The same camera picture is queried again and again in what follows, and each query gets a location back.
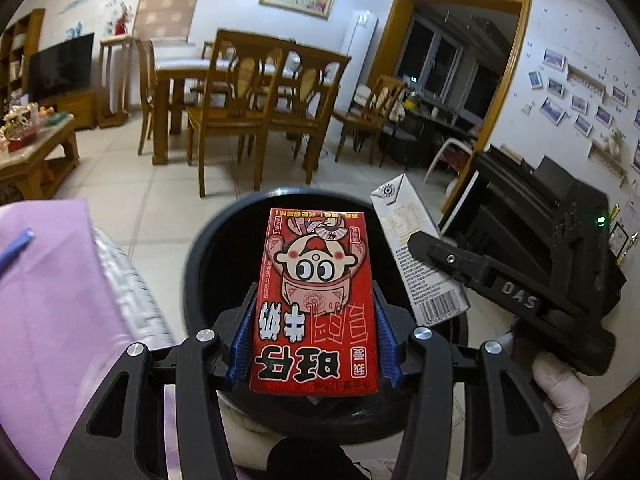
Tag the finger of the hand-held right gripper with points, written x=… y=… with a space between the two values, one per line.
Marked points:
x=450 y=260

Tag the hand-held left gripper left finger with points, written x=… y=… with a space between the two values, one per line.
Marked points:
x=241 y=350

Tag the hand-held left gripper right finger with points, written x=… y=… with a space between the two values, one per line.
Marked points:
x=385 y=340

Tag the grey white milk carton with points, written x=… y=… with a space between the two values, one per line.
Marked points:
x=400 y=220

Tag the red cartoon milk carton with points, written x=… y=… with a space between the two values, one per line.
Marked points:
x=320 y=340

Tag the black round trash bin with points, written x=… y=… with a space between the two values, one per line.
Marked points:
x=220 y=260

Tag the person's right hand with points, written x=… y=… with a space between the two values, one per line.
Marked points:
x=562 y=400

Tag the white plastic chair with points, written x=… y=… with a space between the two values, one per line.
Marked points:
x=450 y=152

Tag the white patterned blanket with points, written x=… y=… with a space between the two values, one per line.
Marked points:
x=135 y=290

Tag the dark desk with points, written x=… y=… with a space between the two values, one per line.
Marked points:
x=430 y=135

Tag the wooden dining chair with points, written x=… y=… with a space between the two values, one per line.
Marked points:
x=370 y=110
x=225 y=120
x=310 y=110

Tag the purple cloth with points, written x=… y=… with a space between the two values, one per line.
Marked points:
x=50 y=335

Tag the dark window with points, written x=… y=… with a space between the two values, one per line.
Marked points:
x=440 y=60

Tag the white floor air conditioner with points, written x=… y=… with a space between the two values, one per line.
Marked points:
x=360 y=55

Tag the blue pen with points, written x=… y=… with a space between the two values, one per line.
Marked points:
x=15 y=250

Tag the wooden coffee table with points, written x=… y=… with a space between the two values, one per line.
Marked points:
x=40 y=160

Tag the curved back wooden chair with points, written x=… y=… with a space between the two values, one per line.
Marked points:
x=145 y=85

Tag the wooden dining table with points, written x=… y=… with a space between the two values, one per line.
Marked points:
x=170 y=67

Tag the wooden television cabinet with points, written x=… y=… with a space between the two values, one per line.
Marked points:
x=75 y=110

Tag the tall wooden side stand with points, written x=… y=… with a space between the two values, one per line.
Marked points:
x=115 y=80

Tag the clutter of small table things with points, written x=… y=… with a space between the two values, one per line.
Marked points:
x=20 y=122

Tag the flat screen television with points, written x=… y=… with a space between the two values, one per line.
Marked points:
x=60 y=67

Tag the brown patterned roller blind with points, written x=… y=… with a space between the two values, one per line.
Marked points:
x=170 y=0

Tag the wooden bookshelf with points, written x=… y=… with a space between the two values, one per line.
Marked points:
x=20 y=45

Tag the white wall shelf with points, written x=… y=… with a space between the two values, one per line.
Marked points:
x=607 y=152

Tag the yellow wooden door frame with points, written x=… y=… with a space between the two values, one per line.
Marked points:
x=520 y=85

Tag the group of wall photos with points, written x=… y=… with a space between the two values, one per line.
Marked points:
x=555 y=85

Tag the red hanging wall decoration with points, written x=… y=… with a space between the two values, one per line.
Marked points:
x=121 y=22

